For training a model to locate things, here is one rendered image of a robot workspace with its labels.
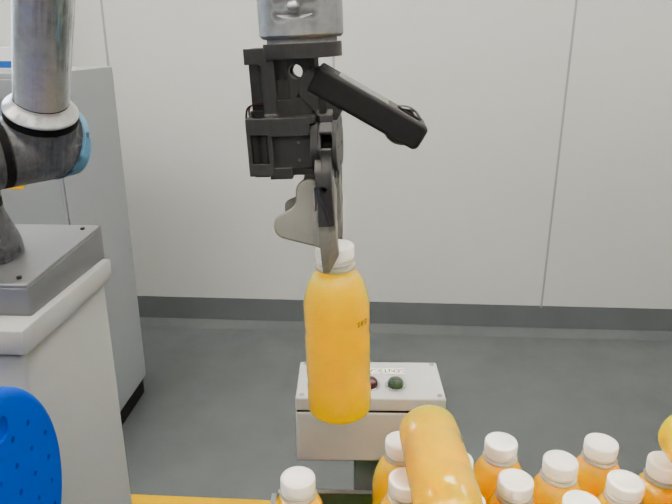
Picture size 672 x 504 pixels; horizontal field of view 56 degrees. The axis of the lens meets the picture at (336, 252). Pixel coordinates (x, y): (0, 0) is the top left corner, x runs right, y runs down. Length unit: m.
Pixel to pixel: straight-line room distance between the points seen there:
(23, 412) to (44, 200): 1.62
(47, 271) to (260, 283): 2.53
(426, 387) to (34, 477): 0.49
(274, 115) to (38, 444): 0.45
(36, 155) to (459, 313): 2.79
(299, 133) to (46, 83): 0.60
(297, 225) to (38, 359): 0.61
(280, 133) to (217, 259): 3.01
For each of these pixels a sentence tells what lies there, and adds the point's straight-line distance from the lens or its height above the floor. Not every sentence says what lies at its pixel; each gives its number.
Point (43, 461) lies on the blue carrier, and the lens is 0.81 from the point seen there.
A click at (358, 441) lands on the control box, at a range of 0.89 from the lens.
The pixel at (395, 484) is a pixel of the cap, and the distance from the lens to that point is 0.73.
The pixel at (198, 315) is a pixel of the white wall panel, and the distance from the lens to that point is 3.69.
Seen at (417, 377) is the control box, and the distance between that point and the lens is 0.91.
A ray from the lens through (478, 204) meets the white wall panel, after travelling 3.40.
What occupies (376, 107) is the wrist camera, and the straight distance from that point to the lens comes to 0.57.
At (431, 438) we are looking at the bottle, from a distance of 0.69.
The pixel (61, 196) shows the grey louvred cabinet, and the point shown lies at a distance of 2.30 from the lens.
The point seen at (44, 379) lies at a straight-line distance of 1.12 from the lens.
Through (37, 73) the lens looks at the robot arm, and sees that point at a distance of 1.08.
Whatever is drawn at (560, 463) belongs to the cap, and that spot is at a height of 1.09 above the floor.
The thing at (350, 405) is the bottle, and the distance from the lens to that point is 0.67.
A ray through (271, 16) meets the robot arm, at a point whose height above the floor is 1.57.
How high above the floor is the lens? 1.55
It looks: 19 degrees down
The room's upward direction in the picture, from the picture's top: straight up
